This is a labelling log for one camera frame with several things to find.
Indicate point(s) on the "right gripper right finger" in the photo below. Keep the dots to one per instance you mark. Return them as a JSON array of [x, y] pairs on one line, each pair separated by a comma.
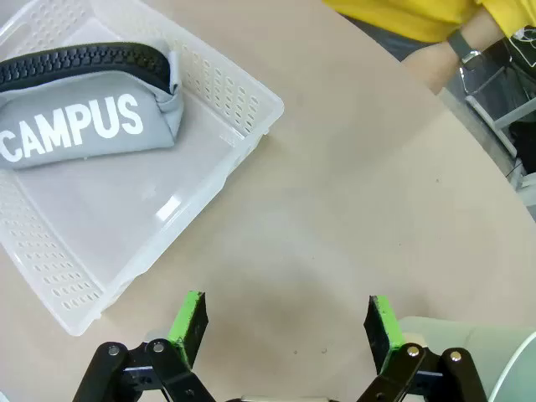
[[383, 331]]

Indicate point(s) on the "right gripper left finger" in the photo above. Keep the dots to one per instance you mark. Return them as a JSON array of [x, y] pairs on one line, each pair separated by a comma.
[[186, 322]]

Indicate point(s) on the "person's left forearm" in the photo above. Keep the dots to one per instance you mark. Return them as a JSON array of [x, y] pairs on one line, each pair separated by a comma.
[[477, 21]]

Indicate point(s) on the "white perforated plastic basket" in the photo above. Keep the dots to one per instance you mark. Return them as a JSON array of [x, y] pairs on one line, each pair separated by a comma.
[[125, 218]]

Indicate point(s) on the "person's left hand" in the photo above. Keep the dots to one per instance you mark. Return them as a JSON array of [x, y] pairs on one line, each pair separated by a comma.
[[431, 65]]

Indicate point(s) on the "white desk with legs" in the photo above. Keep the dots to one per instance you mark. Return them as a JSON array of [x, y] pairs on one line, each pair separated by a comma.
[[498, 113]]

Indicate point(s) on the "black wristwatch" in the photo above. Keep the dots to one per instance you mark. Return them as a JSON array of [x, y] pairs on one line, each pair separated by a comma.
[[460, 44]]

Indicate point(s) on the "person in yellow jacket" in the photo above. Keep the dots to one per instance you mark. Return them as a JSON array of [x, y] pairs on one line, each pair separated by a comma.
[[398, 17]]

